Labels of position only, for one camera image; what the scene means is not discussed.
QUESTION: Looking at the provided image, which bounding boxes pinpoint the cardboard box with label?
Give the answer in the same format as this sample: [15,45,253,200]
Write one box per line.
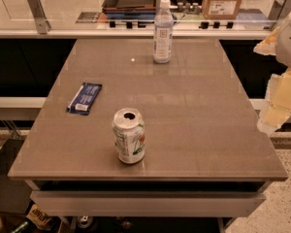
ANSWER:
[202,0,242,19]

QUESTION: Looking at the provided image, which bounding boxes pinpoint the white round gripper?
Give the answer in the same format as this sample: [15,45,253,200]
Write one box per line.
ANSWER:
[253,12,291,134]

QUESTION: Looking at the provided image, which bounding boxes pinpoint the clear plastic water bottle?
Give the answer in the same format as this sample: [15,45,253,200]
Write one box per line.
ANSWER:
[153,0,174,63]

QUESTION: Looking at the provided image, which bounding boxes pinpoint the green glass bottle below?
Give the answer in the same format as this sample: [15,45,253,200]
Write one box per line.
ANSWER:
[9,219,36,233]

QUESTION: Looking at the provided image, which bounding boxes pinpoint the blue snack bar wrapper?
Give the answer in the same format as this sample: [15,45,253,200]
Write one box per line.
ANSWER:
[66,83,102,116]

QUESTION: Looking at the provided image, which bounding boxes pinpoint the brown paper bag below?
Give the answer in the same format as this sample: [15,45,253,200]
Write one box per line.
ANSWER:
[26,204,52,231]

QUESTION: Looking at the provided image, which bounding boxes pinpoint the white green 7up can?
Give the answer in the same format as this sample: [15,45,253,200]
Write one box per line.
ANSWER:
[112,108,146,164]

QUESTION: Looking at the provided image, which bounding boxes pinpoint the left metal glass bracket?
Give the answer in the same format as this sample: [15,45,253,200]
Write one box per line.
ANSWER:
[27,0,51,34]

